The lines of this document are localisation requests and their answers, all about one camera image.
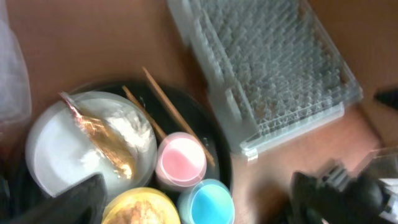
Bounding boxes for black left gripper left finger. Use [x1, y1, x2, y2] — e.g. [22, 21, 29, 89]
[9, 174, 107, 224]

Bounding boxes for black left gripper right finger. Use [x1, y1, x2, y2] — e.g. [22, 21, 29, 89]
[270, 163, 392, 224]

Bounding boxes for yellow bowl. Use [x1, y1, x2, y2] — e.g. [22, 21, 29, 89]
[101, 187, 181, 224]

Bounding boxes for food scraps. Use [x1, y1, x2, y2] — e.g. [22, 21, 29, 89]
[107, 201, 167, 224]

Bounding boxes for gold foil wrapper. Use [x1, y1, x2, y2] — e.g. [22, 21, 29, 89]
[59, 92, 136, 179]

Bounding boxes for white napkin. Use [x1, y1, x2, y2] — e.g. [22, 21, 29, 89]
[78, 98, 156, 163]

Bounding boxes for pink plastic cup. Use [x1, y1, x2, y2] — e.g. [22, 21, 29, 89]
[155, 132, 207, 191]

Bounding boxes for blue plastic cup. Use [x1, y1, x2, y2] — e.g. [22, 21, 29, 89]
[177, 179, 235, 224]

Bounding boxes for grey dishwasher rack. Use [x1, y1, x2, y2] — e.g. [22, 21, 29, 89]
[167, 0, 363, 161]

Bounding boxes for white round plate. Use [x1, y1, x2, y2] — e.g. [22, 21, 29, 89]
[25, 91, 157, 200]

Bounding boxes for lower wooden chopstick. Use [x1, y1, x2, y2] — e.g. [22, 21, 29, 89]
[122, 86, 167, 141]

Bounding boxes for wooden chopstick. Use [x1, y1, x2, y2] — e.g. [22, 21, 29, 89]
[142, 67, 215, 167]
[122, 86, 167, 141]

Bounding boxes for clear plastic bin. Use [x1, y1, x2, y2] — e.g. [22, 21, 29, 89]
[1, 0, 32, 129]

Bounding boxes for round black tray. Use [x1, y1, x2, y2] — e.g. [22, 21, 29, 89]
[67, 81, 233, 200]

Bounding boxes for upper wooden chopstick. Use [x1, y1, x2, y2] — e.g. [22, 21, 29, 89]
[142, 67, 215, 167]

